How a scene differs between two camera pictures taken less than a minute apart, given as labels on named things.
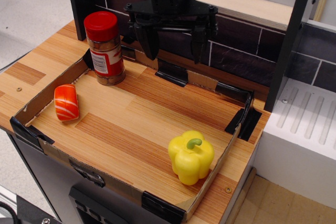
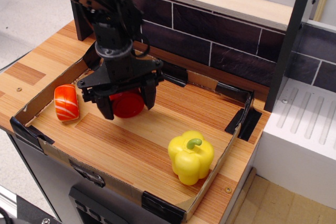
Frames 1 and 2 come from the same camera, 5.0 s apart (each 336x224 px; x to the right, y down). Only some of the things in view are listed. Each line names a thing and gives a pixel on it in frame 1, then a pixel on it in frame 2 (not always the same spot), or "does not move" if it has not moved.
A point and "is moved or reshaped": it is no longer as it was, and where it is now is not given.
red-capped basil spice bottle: (102, 28) is moved or reshaped
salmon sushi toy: (66, 102) does not move
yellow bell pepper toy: (191, 155) does not move
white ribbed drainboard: (297, 150) does not move
